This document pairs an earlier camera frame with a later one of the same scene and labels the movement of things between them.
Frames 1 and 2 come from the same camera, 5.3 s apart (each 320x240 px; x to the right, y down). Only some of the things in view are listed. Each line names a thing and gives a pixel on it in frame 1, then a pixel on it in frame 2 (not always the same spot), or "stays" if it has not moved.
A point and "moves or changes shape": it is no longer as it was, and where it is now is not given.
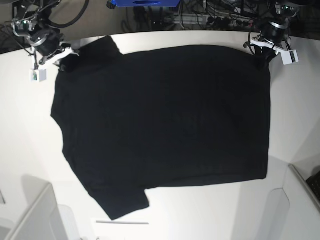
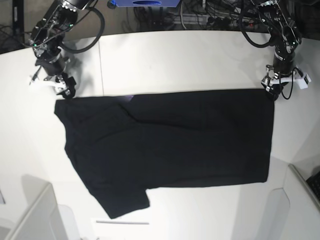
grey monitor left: [43, 218] stays
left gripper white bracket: [68, 63] to [68, 93]
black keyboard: [314, 182] stays
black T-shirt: [162, 117] moves or changes shape
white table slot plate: [124, 222] stays
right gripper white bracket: [263, 55] to [302, 80]
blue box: [146, 3] stays
